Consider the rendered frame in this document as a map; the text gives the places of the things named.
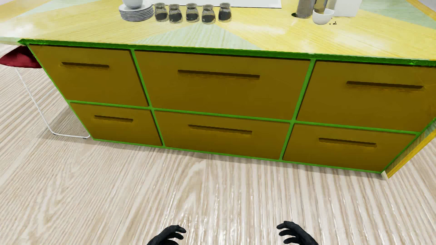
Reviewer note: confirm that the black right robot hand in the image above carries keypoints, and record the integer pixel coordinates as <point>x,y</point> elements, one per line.
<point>297,233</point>

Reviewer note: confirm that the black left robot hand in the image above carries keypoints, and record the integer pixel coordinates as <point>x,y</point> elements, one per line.
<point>169,234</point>

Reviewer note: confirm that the small yellow drawer front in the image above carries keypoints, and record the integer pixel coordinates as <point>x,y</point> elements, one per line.
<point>115,124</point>
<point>368,98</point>
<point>347,148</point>
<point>89,76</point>

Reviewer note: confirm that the wide yellow drawer front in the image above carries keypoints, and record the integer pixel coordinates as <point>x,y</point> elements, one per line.
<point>221,136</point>
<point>221,86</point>

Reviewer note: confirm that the yellow green-framed kitchen island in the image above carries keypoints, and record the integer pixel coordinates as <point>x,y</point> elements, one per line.
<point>218,68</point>

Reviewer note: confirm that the white cup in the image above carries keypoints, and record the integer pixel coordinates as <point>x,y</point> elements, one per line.
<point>322,17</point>

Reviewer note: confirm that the glass spice jar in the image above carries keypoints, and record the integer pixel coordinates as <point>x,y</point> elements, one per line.
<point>208,15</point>
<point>161,13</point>
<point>175,14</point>
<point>192,13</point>
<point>224,13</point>

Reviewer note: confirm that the stack of white plates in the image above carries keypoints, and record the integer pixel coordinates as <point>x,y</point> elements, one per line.
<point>136,13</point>

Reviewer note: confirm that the steel cylindrical canister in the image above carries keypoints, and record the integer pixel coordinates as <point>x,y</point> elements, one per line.
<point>305,8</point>

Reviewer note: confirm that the white box appliance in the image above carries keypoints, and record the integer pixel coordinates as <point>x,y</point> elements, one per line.
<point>347,7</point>

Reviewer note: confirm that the white bowl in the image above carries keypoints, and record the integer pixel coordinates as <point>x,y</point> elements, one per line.
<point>133,3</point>

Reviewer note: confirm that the white flat board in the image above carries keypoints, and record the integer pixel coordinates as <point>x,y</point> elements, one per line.
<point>224,3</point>

